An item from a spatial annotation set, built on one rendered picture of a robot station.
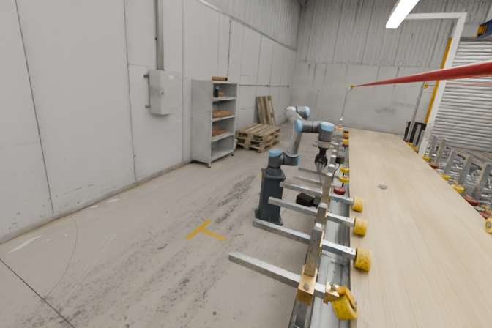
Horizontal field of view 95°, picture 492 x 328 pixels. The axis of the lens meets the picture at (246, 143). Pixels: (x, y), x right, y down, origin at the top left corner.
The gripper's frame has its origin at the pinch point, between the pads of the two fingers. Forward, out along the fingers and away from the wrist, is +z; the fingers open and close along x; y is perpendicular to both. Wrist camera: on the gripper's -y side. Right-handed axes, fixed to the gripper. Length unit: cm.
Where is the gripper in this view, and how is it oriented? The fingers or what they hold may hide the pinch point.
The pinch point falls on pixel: (319, 171)
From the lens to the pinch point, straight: 179.3
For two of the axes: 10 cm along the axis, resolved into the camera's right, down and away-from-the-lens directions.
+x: 9.1, 1.8, -3.7
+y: -4.0, 2.2, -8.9
